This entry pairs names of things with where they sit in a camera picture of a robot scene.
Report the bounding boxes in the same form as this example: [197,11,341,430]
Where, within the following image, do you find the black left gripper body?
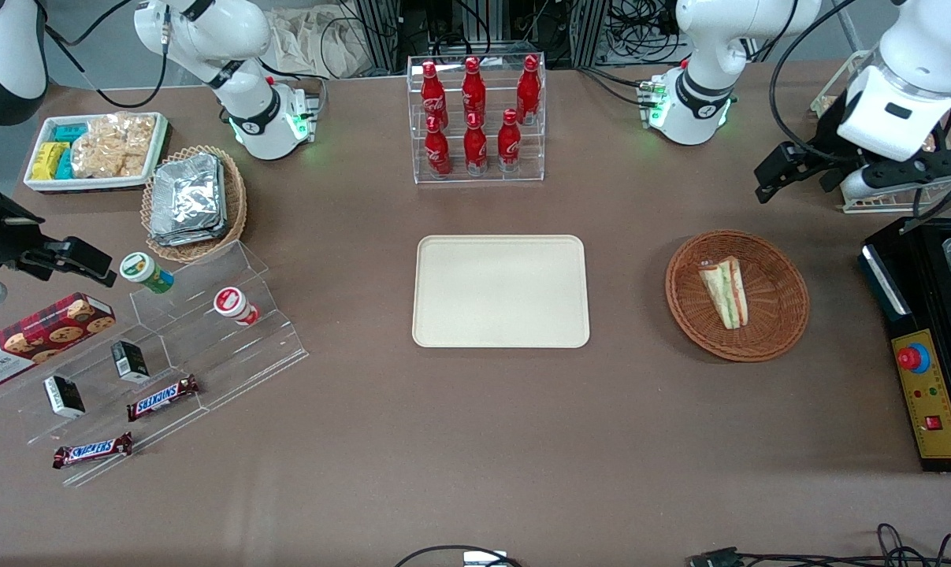
[804,135,951,199]

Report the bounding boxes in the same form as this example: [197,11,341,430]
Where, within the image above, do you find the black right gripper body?
[0,169,54,308]

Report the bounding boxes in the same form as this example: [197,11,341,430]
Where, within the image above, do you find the triangular sandwich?
[697,255,750,331]

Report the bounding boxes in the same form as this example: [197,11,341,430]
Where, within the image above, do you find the white rectangular snack tray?
[23,111,170,195]

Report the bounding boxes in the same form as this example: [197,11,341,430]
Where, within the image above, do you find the round brown wicker basket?
[664,228,811,364]

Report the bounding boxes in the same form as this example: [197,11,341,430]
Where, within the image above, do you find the oval brown wicker basket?
[140,144,248,264]

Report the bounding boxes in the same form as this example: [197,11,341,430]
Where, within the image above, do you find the beige plastic tray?
[411,234,592,350]

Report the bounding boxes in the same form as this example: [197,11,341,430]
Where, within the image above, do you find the green lidded snack cup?
[119,251,175,295]

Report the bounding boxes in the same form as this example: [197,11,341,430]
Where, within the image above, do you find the red tartan cookie box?
[0,291,117,389]

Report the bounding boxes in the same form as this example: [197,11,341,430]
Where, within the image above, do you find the yellow snack pack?
[31,141,71,181]

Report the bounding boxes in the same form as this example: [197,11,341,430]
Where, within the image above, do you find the clear bag of crackers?
[70,112,158,180]

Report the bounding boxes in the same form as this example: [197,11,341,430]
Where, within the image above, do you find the small black carton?
[43,374,87,419]
[110,339,151,384]

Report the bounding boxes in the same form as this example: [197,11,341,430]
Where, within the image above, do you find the black machine with yellow panel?
[859,216,951,474]

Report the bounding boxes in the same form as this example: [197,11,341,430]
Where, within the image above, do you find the silver foil packages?
[149,153,231,247]

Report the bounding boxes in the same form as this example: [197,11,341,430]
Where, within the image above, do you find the brown Snickers bar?
[52,431,135,471]
[125,374,201,423]

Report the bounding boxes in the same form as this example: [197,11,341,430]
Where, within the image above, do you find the red lidded snack cup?
[213,287,262,327]

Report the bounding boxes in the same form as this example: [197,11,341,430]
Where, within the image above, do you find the clear acrylic step stand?
[0,239,311,489]

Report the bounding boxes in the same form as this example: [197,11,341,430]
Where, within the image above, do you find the red emergency stop button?
[896,343,932,376]

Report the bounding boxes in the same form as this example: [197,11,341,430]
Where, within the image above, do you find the red cola bottle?
[463,113,489,176]
[424,116,451,180]
[420,61,449,132]
[497,109,522,174]
[462,56,487,127]
[516,54,542,127]

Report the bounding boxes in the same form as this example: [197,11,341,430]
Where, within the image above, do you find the clear acrylic bottle rack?
[406,53,548,186]

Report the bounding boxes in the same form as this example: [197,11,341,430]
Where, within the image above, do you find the beige cloth bag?
[264,6,367,80]

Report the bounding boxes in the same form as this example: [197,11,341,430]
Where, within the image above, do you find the white wire rack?
[809,49,951,216]

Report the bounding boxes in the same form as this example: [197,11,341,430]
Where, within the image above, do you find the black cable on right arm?
[43,0,171,110]

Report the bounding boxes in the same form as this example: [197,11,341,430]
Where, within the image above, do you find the aluminium frame post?
[355,0,403,73]
[568,0,611,69]

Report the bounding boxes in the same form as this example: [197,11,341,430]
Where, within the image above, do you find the black floor cable with plug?
[686,522,951,567]

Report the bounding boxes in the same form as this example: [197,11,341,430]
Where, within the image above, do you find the black cable with white box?
[394,544,525,567]

